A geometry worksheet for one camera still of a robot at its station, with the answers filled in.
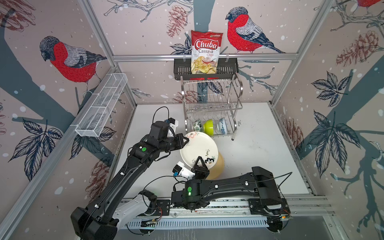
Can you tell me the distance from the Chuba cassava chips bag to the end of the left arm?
17.7 inches

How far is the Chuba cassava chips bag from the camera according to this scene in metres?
0.83

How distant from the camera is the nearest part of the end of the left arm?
60cm
